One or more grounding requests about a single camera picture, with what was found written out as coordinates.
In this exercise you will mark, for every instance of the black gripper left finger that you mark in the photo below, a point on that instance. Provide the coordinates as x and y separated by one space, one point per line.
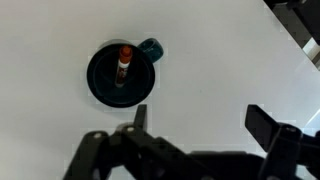
141 116

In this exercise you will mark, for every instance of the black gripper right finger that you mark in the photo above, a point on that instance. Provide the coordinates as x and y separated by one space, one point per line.
260 123

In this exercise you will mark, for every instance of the red capped sharpie marker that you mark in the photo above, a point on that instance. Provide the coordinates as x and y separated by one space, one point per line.
122 66

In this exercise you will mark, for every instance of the dark teal enamel mug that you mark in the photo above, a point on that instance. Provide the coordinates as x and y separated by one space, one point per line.
133 90

